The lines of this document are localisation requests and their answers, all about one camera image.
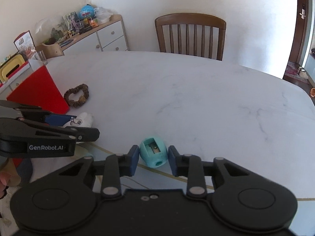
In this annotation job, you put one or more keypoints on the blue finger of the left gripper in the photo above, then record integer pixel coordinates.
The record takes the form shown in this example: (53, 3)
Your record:
(58, 119)

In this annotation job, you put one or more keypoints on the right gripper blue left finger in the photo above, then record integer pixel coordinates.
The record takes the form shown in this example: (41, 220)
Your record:
(115, 167)

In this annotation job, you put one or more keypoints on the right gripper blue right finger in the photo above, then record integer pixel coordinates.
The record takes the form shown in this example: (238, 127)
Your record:
(191, 167)

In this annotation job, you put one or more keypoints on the white keychain pouch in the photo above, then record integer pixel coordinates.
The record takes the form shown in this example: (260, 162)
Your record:
(81, 125)

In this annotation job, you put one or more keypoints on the teal pencil sharpener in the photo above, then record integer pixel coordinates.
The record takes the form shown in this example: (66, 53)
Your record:
(154, 152)

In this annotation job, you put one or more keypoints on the person's left hand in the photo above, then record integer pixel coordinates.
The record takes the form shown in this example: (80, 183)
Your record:
(9, 176)

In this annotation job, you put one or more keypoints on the red and white cardboard box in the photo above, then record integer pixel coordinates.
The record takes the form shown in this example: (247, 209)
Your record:
(32, 84)

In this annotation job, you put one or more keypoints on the drinking glass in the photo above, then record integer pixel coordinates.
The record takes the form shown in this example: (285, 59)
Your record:
(42, 57)

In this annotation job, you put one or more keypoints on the wooden desk organizer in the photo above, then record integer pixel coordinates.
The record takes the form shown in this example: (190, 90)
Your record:
(53, 50)

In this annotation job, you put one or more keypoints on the yellow tissue box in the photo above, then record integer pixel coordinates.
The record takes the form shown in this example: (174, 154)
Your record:
(10, 66)

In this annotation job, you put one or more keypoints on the red white snack bag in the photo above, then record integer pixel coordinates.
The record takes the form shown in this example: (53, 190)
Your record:
(25, 45)

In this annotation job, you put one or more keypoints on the white drawer sideboard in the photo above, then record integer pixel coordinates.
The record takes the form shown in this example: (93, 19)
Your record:
(108, 36)

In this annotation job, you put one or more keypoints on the blue globe toy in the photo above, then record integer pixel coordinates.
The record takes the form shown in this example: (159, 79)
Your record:
(86, 11)

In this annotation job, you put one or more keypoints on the clear plastic bag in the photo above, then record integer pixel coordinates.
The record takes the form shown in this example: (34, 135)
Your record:
(102, 15)

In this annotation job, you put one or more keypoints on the wooden dining chair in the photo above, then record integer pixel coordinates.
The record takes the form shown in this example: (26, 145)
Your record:
(194, 34)

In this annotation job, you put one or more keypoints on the dark wooden door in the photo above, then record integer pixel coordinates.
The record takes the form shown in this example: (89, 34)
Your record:
(301, 41)

